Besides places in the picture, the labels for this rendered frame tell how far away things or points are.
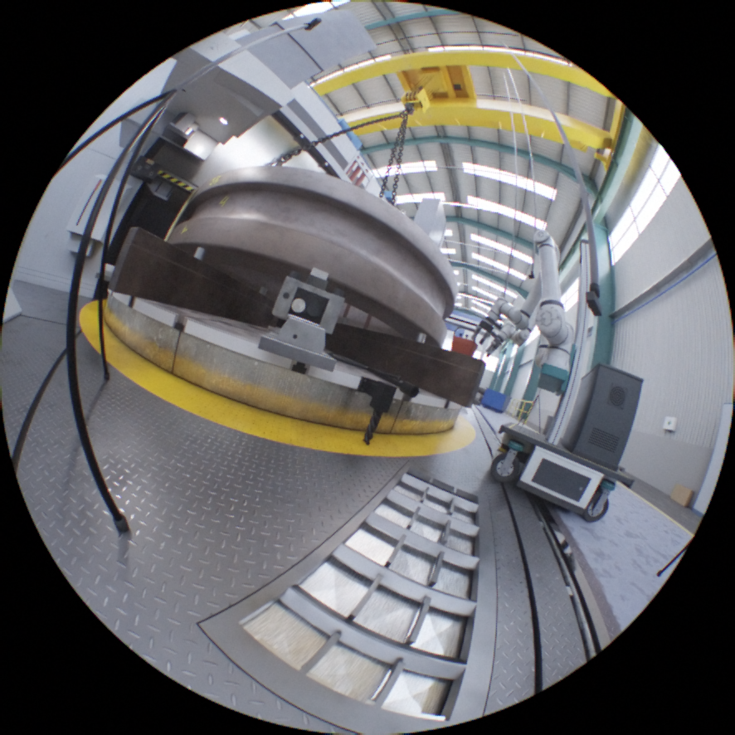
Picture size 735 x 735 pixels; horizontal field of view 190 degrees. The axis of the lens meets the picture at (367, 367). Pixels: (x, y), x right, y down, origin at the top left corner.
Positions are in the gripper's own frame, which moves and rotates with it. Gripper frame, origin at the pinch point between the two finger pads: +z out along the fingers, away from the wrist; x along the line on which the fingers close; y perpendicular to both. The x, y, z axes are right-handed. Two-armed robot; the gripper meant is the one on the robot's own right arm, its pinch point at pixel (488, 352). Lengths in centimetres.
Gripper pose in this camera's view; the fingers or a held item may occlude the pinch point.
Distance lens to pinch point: 191.5
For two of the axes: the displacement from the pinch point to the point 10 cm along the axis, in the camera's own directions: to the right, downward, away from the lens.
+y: 5.4, 6.5, -5.3
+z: -6.7, 7.1, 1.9
